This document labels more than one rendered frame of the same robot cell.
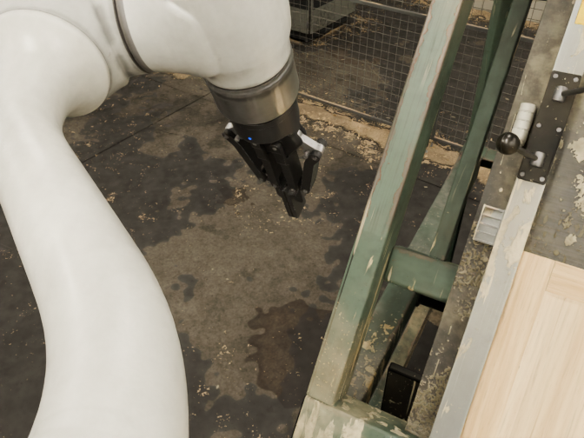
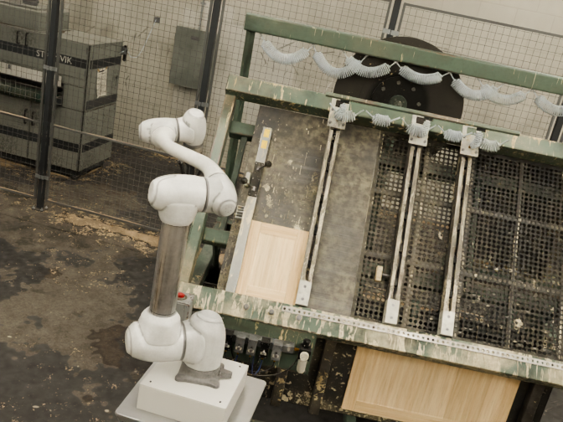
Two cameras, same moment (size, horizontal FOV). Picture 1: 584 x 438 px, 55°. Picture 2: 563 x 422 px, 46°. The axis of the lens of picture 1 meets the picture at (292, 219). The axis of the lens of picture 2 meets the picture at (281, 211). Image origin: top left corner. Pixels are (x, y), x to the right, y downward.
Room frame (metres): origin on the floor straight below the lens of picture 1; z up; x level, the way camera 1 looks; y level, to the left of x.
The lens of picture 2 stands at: (-2.26, 0.98, 2.44)
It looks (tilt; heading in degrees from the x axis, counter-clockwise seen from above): 19 degrees down; 333
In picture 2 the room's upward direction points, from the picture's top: 12 degrees clockwise
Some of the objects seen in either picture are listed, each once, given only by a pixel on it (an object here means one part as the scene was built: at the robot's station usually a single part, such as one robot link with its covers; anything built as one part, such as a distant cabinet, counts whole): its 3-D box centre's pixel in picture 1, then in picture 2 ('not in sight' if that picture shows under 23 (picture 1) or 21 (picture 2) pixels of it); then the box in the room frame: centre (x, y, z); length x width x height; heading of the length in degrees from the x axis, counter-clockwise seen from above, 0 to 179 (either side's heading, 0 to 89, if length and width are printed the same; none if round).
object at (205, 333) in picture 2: not in sight; (204, 337); (-0.07, 0.07, 1.03); 0.18 x 0.16 x 0.22; 87
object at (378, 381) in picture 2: not in sight; (432, 383); (0.13, -1.39, 0.53); 0.90 x 0.02 x 0.55; 62
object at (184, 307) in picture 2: not in sight; (177, 313); (0.44, 0.02, 0.84); 0.12 x 0.12 x 0.18; 62
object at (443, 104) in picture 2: not in sight; (397, 104); (1.12, -1.41, 1.85); 0.80 x 0.06 x 0.80; 62
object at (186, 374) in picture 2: not in sight; (205, 367); (-0.09, 0.05, 0.89); 0.22 x 0.18 x 0.06; 64
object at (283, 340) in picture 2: not in sight; (262, 351); (0.30, -0.41, 0.69); 0.50 x 0.14 x 0.24; 62
